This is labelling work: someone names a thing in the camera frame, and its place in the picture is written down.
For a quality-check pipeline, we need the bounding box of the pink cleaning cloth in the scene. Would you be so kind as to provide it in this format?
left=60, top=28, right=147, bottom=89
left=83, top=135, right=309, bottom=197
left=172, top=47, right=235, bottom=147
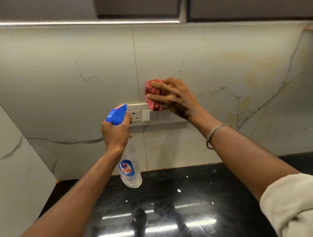
left=144, top=79, right=165, bottom=111

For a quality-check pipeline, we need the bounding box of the person's left forearm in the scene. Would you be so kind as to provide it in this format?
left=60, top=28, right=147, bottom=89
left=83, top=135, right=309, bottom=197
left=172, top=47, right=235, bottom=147
left=21, top=146, right=125, bottom=237

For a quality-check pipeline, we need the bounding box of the person's right hand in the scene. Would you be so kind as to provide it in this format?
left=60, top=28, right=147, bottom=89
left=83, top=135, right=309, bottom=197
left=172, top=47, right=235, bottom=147
left=146, top=78, right=201, bottom=120

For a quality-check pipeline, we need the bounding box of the dark overhead cabinet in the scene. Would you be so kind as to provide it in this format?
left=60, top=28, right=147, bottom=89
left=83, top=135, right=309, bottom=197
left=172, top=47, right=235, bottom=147
left=0, top=0, right=313, bottom=23

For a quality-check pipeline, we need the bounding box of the cream rolled-up sleeve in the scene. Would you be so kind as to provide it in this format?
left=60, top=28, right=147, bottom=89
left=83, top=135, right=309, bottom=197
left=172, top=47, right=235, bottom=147
left=260, top=173, right=313, bottom=237

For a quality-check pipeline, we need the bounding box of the person's left hand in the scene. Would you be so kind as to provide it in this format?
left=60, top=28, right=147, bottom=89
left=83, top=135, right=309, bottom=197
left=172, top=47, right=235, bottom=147
left=100, top=113, right=133, bottom=153

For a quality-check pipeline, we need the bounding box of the white wall socket switch panel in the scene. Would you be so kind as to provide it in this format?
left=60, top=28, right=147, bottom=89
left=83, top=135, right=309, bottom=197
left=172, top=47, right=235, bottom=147
left=119, top=103, right=189, bottom=127

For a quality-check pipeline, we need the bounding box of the person's right forearm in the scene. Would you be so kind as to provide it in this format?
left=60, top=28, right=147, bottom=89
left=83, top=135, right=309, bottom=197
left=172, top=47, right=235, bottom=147
left=188, top=107, right=302, bottom=202

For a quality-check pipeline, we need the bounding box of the metal wrist bangle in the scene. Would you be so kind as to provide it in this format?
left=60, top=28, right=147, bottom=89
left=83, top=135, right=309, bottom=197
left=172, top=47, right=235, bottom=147
left=206, top=124, right=231, bottom=150

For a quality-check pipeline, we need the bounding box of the under-cabinet light strip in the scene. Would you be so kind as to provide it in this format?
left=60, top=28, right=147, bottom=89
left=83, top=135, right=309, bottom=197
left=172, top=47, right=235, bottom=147
left=0, top=20, right=181, bottom=26

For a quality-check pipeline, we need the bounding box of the clear spray bottle blue trigger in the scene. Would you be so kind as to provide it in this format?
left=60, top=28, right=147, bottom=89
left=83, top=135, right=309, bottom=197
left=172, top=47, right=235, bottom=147
left=106, top=104, right=143, bottom=188

